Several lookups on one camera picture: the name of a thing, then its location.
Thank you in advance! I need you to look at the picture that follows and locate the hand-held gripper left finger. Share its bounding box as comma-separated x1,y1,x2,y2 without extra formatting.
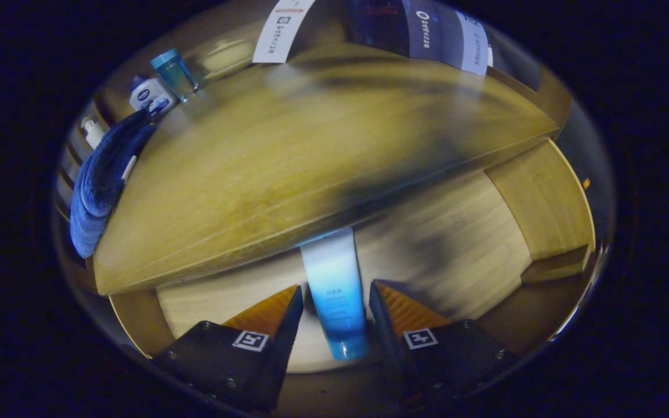
152,284,305,414

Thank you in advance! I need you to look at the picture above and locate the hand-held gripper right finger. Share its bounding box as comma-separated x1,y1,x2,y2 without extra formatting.
368,280,521,414

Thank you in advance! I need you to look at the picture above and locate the blue and white tube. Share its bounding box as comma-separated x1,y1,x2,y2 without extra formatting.
300,228,370,361

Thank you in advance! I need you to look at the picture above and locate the wooden drawer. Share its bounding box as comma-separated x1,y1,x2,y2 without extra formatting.
108,138,598,375

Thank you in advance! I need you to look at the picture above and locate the wooden countertop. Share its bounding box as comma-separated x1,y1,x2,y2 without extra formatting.
93,44,560,296

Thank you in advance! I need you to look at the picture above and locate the wooden cabinet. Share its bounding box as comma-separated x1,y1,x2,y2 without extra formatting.
56,0,599,378

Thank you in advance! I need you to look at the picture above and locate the rolled blue towel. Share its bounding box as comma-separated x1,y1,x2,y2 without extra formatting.
69,108,158,260

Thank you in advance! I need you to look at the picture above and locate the white pump bottle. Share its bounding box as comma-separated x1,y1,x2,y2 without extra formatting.
81,116,106,150

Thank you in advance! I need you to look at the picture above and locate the white bottle with blue cap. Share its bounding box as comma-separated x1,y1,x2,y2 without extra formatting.
129,74,179,117

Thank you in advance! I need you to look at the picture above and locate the clear blue bottle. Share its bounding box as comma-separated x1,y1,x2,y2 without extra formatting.
149,48,200,102

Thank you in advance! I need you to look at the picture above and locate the light purple book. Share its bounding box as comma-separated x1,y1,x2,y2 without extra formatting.
440,9,495,76

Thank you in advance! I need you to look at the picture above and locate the white book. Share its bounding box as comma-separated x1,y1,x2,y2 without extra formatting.
252,0,316,64

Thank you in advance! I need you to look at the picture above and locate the dark blue book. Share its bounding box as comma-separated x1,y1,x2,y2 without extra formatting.
343,0,444,61

